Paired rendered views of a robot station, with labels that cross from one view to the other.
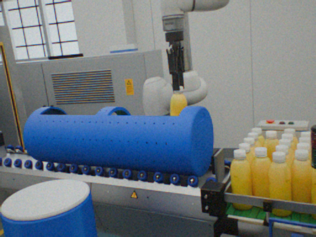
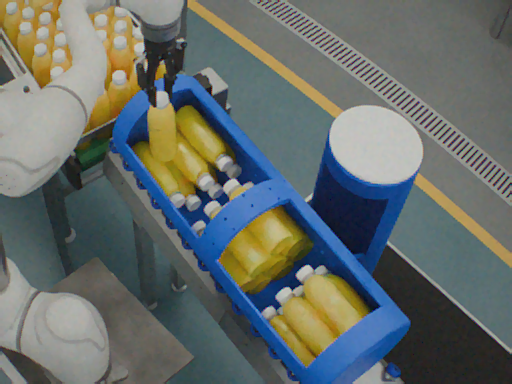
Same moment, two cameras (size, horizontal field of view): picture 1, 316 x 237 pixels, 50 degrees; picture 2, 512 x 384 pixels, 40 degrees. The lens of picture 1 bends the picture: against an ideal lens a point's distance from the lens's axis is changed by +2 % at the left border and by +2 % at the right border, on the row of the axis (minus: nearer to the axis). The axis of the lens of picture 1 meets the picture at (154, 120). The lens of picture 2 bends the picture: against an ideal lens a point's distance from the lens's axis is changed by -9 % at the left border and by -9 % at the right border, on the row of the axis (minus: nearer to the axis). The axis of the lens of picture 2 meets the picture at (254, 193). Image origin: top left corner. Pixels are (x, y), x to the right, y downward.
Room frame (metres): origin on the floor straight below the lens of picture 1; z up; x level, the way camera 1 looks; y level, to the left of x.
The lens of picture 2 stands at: (2.41, 0.47, 2.66)
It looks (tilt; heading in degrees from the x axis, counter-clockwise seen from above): 56 degrees down; 197
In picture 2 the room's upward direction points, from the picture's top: 9 degrees clockwise
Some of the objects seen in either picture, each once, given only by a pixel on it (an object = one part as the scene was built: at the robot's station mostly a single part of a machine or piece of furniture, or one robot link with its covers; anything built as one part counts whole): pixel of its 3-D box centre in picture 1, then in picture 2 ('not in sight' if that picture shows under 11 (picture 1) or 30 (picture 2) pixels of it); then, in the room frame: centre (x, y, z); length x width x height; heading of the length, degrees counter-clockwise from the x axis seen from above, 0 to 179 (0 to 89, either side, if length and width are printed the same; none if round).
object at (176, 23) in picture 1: (173, 24); (160, 21); (1.39, -0.12, 1.56); 0.09 x 0.09 x 0.06
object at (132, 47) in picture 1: (123, 49); not in sight; (3.26, 0.22, 1.48); 0.24 x 0.12 x 0.08; 78
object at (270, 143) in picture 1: (271, 157); not in sight; (1.28, -0.46, 0.99); 0.07 x 0.07 x 0.19
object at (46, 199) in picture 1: (47, 197); (377, 143); (1.04, 0.38, 1.03); 0.28 x 0.28 x 0.01
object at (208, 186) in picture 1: (214, 199); (195, 94); (1.07, -0.18, 0.95); 0.10 x 0.07 x 0.10; 151
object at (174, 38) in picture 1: (174, 42); (160, 44); (1.39, -0.12, 1.49); 0.08 x 0.07 x 0.09; 151
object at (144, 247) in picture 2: not in sight; (146, 266); (1.36, -0.21, 0.31); 0.06 x 0.06 x 0.63; 61
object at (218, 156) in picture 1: (218, 166); not in sight; (1.26, -0.24, 0.99); 0.10 x 0.02 x 0.12; 151
